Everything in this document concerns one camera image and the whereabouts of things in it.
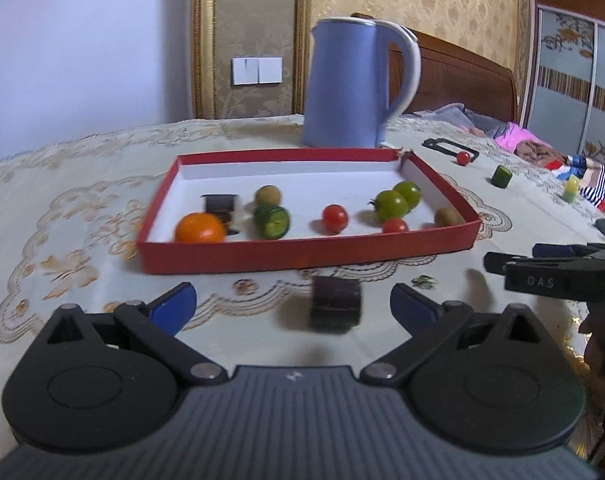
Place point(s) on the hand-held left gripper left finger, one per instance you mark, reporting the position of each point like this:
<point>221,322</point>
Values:
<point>175,307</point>

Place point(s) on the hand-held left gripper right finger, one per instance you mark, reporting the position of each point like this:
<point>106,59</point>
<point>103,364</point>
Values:
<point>411,306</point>

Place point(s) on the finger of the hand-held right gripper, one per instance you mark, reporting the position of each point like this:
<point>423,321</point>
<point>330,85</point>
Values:
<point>550,250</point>
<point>542,277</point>

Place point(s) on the dark sugarcane piece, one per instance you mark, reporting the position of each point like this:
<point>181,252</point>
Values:
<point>220,205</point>
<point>335,305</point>

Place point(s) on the red cherry tomato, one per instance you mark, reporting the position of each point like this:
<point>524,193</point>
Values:
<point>463,158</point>
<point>335,218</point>
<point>395,226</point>

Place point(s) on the brown longan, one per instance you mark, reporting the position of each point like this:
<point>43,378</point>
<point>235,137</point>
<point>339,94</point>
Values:
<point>267,195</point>
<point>450,216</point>

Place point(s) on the red cardboard box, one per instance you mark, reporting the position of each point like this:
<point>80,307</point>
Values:
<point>282,255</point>

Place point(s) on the green cucumber piece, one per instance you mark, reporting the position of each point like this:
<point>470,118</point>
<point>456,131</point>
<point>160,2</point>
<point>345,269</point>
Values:
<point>501,176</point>
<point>270,220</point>

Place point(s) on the person's right hand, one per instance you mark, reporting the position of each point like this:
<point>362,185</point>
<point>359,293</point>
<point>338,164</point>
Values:
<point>595,345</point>

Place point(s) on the yellow green cylinder piece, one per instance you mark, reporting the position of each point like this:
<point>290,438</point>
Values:
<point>571,191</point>

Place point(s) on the orange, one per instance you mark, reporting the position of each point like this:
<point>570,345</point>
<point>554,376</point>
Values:
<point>200,230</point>

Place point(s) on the striped colourful cloth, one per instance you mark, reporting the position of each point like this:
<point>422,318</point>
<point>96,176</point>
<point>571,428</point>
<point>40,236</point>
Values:
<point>602,180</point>

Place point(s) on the red brown cloth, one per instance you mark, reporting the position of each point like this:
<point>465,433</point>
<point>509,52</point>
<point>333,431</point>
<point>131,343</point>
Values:
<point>537,152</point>

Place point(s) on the pink cloth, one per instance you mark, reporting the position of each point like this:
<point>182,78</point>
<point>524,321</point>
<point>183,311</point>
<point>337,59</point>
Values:
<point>520,135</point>

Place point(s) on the wardrobe with patterned glass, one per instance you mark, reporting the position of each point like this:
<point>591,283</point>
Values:
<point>562,85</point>

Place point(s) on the pale purple bedding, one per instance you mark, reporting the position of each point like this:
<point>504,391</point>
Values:
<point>457,112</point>

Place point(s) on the wooden bed headboard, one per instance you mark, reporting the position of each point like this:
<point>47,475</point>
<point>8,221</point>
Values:
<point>457,80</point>

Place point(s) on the blue electric kettle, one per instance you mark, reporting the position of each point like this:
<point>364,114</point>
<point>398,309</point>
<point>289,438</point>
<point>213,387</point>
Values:
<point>342,85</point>

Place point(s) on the black rectangular frame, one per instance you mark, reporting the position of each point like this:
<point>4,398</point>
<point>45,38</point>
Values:
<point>435,143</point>

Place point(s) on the white light switch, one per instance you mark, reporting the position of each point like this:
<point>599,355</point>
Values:
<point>257,71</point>

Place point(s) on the gold wall moulding frame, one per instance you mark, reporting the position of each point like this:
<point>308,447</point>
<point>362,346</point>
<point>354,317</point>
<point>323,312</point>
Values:
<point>205,35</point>

